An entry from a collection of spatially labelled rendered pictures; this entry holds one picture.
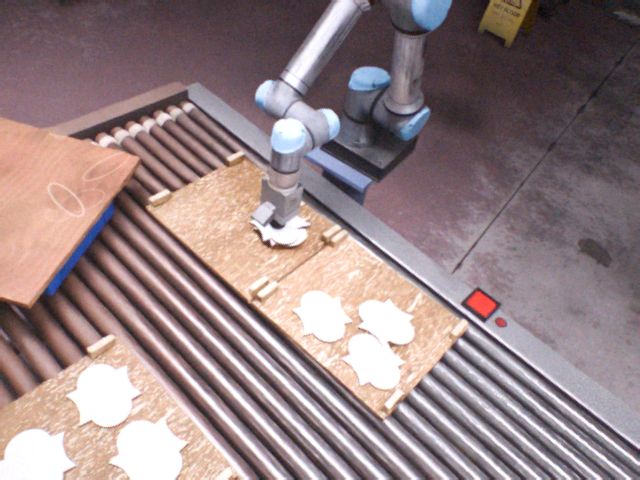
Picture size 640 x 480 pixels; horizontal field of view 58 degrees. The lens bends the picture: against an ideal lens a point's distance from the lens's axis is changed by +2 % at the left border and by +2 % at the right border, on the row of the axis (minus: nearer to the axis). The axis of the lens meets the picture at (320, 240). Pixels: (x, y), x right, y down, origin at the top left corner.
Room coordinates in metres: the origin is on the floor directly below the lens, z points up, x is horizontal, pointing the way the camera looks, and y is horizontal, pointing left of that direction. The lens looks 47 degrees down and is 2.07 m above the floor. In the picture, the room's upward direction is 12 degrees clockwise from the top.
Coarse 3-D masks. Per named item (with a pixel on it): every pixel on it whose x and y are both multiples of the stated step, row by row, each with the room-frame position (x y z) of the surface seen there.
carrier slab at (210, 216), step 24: (240, 168) 1.27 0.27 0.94; (192, 192) 1.13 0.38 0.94; (216, 192) 1.15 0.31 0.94; (240, 192) 1.17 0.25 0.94; (168, 216) 1.02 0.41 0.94; (192, 216) 1.04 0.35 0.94; (216, 216) 1.05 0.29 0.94; (240, 216) 1.07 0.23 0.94; (312, 216) 1.13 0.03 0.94; (192, 240) 0.95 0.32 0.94; (216, 240) 0.97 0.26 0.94; (240, 240) 0.99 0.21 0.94; (312, 240) 1.04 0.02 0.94; (216, 264) 0.89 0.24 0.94; (240, 264) 0.91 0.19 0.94; (264, 264) 0.93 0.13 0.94; (288, 264) 0.94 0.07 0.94; (240, 288) 0.84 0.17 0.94; (264, 288) 0.85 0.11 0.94
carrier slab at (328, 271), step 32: (320, 256) 0.99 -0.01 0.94; (352, 256) 1.01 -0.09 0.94; (288, 288) 0.87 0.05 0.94; (320, 288) 0.89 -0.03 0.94; (352, 288) 0.91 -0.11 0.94; (384, 288) 0.93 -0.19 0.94; (416, 288) 0.95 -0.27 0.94; (288, 320) 0.77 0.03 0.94; (416, 320) 0.85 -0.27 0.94; (448, 320) 0.87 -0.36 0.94; (320, 352) 0.70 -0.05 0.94; (416, 352) 0.76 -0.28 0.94; (352, 384) 0.64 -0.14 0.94; (384, 416) 0.58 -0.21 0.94
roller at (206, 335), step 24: (120, 240) 0.92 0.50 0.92; (144, 264) 0.86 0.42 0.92; (168, 288) 0.80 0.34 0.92; (192, 312) 0.75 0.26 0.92; (216, 336) 0.70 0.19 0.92; (240, 360) 0.65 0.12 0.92; (264, 384) 0.61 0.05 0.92; (264, 408) 0.56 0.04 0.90; (288, 408) 0.56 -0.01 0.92; (288, 432) 0.52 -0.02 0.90; (312, 432) 0.52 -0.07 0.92; (312, 456) 0.48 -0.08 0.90; (336, 456) 0.49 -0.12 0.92
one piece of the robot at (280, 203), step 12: (264, 180) 1.04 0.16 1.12; (264, 192) 1.04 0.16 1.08; (276, 192) 1.01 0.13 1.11; (288, 192) 1.01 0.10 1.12; (300, 192) 1.04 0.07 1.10; (264, 204) 1.01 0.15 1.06; (276, 204) 1.01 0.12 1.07; (288, 204) 1.01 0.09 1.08; (252, 216) 0.98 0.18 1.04; (264, 216) 0.98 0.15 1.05; (276, 216) 1.01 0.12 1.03; (288, 216) 1.01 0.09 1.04
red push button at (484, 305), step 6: (474, 294) 0.98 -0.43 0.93; (480, 294) 0.98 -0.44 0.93; (468, 300) 0.95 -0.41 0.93; (474, 300) 0.96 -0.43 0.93; (480, 300) 0.96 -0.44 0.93; (486, 300) 0.97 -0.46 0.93; (474, 306) 0.94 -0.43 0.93; (480, 306) 0.94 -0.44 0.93; (486, 306) 0.95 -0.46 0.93; (492, 306) 0.95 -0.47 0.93; (480, 312) 0.92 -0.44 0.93; (486, 312) 0.93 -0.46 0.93
